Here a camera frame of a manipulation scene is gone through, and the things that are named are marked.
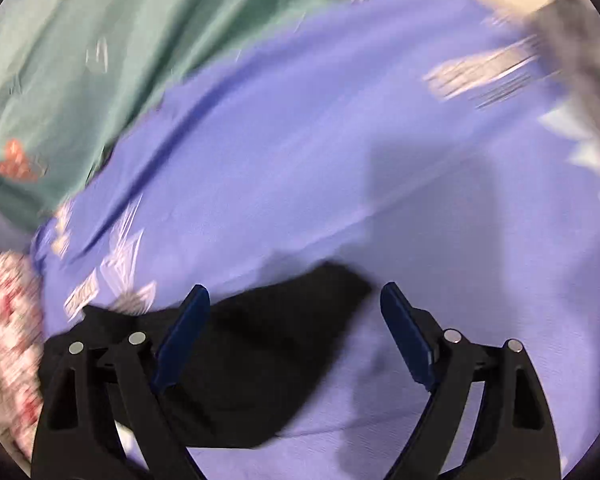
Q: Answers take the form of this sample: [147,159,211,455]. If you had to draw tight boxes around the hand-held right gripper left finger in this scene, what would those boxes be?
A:
[30,284,211,480]

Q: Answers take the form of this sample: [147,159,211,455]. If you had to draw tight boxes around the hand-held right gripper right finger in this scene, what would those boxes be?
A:
[380,281,563,480]

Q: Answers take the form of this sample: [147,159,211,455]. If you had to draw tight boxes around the black pants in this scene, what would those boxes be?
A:
[39,260,373,451]

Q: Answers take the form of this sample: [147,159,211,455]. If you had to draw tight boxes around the floral pillow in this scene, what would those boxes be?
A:
[0,252,46,461]

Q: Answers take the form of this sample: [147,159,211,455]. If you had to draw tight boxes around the purple printed bed sheet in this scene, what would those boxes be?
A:
[30,0,600,480]

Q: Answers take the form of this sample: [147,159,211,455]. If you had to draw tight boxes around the green printed cloth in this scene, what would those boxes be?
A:
[0,0,486,233]

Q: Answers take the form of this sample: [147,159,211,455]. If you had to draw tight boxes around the dark grey cloth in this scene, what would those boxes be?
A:
[527,0,600,126]

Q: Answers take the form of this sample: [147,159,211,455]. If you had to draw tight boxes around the beige cloth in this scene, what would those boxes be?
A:
[472,0,561,26]

